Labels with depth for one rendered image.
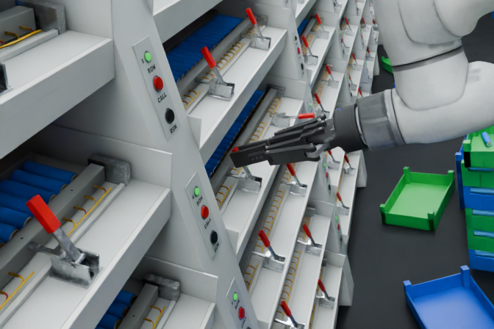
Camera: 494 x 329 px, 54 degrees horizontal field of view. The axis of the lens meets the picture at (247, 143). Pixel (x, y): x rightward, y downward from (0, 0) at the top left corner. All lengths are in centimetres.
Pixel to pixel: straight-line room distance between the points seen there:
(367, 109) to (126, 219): 40
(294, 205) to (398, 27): 58
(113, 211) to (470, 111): 49
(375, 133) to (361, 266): 109
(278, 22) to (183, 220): 70
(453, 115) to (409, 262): 111
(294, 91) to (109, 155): 73
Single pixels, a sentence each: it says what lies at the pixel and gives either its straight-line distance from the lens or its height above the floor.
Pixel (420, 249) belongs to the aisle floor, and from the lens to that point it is 184.
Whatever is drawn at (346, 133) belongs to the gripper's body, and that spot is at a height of 85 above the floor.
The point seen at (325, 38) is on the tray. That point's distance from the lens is 176.
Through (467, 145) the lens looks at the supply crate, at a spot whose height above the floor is 47.
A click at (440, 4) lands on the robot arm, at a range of 69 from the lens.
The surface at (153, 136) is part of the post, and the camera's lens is 57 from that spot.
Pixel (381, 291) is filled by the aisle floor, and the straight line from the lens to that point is 170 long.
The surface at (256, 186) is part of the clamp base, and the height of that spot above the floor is 75.
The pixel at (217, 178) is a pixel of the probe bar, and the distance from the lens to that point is 87.
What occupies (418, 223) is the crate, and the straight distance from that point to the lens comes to 192.
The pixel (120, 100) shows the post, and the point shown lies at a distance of 57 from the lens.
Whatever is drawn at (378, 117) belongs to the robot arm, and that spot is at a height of 87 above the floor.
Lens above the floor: 118
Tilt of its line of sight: 24 degrees down
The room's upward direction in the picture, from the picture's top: 17 degrees counter-clockwise
